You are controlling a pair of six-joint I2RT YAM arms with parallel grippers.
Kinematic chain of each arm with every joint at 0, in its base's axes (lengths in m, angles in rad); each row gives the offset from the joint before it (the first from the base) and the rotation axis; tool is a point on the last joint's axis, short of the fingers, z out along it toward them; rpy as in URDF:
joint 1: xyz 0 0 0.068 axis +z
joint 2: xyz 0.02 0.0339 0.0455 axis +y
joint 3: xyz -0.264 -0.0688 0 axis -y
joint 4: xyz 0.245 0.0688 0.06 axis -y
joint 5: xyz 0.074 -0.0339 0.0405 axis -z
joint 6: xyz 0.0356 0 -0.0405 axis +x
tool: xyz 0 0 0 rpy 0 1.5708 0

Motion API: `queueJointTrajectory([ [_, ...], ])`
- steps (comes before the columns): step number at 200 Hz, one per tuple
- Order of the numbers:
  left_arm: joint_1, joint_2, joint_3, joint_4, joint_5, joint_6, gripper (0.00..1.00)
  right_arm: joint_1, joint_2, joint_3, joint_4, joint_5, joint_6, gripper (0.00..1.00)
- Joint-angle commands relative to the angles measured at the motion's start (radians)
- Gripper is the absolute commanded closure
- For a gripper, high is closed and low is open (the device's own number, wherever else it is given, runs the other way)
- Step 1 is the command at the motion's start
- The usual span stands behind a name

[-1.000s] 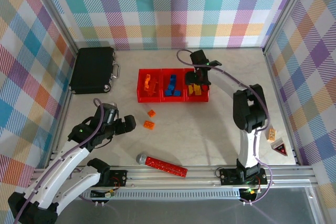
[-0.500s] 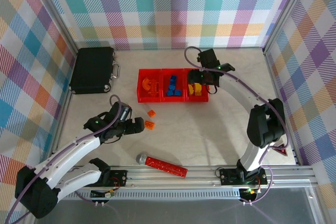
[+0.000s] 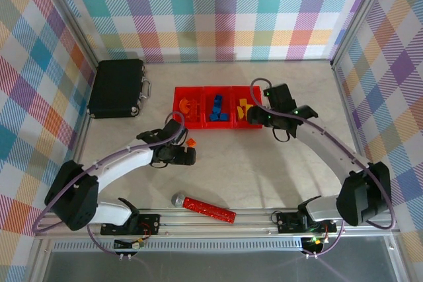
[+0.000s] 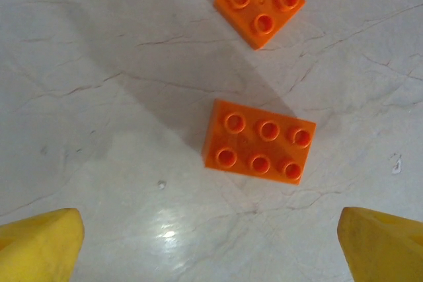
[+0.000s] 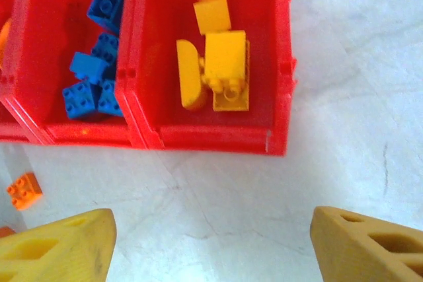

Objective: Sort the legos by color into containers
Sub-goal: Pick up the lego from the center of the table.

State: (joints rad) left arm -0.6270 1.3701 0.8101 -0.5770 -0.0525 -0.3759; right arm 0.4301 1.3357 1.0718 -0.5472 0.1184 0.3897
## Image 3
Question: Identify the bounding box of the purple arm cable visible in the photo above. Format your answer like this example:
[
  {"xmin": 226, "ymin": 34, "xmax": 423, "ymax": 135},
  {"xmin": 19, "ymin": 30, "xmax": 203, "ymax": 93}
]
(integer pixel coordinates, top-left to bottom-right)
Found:
[
  {"xmin": 32, "ymin": 112, "xmax": 188, "ymax": 260},
  {"xmin": 249, "ymin": 78, "xmax": 397, "ymax": 260}
]

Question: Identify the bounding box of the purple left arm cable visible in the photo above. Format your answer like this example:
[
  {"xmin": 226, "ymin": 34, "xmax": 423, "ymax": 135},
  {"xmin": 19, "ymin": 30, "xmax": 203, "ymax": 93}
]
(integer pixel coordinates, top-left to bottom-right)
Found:
[{"xmin": 32, "ymin": 112, "xmax": 188, "ymax": 260}]

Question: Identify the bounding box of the aluminium front rail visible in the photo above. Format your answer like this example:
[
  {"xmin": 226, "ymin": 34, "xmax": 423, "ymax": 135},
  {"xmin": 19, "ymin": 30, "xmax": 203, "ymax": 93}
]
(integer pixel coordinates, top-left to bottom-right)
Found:
[{"xmin": 32, "ymin": 208, "xmax": 401, "ymax": 242}]

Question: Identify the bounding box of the grey metal sheet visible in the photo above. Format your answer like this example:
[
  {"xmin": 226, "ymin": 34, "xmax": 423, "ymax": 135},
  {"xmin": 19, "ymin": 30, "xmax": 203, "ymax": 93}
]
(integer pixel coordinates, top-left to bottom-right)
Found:
[{"xmin": 42, "ymin": 250, "xmax": 397, "ymax": 282}]

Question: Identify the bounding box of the aluminium frame post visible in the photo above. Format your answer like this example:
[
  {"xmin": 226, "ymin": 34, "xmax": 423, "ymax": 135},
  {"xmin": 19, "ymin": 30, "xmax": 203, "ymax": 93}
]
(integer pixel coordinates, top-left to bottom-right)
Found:
[
  {"xmin": 41, "ymin": 0, "xmax": 102, "ymax": 65},
  {"xmin": 330, "ymin": 0, "xmax": 397, "ymax": 68}
]

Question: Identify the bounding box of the small black controller board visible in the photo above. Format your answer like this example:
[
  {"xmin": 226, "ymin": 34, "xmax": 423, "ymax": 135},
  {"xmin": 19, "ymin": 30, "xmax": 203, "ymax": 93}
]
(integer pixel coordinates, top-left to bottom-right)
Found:
[
  {"xmin": 302, "ymin": 235, "xmax": 327, "ymax": 254},
  {"xmin": 114, "ymin": 237, "xmax": 147, "ymax": 252}
]

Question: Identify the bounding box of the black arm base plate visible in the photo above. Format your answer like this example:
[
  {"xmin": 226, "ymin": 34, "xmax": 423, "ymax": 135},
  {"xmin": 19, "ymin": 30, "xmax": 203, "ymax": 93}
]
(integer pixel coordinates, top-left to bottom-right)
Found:
[
  {"xmin": 100, "ymin": 213, "xmax": 162, "ymax": 236},
  {"xmin": 276, "ymin": 211, "xmax": 338, "ymax": 234}
]

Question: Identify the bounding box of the black hard case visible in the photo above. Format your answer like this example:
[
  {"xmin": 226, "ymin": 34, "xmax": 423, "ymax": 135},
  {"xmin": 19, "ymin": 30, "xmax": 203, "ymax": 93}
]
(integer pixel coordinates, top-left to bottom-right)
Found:
[{"xmin": 87, "ymin": 59, "xmax": 153, "ymax": 120}]

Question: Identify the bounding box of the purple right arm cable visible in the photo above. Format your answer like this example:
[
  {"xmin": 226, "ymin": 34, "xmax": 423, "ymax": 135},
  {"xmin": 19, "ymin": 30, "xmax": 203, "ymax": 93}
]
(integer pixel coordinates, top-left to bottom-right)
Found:
[{"xmin": 249, "ymin": 78, "xmax": 397, "ymax": 260}]

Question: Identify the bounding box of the red glitter microphone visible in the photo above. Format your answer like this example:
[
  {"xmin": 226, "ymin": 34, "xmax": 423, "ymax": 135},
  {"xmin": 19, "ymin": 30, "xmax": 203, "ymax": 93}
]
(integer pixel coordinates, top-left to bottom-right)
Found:
[{"xmin": 171, "ymin": 190, "xmax": 237, "ymax": 225}]

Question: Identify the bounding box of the slotted grey cable duct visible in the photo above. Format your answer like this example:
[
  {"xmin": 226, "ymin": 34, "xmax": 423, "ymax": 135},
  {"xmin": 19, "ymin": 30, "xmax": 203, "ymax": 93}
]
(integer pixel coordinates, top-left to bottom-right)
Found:
[{"xmin": 52, "ymin": 240, "xmax": 305, "ymax": 253}]

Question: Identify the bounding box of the aluminium side rail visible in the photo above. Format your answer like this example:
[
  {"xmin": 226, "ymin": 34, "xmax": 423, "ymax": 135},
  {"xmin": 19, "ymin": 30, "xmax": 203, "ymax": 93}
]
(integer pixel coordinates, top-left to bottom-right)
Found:
[
  {"xmin": 64, "ymin": 60, "xmax": 102, "ymax": 195},
  {"xmin": 332, "ymin": 62, "xmax": 374, "ymax": 170}
]

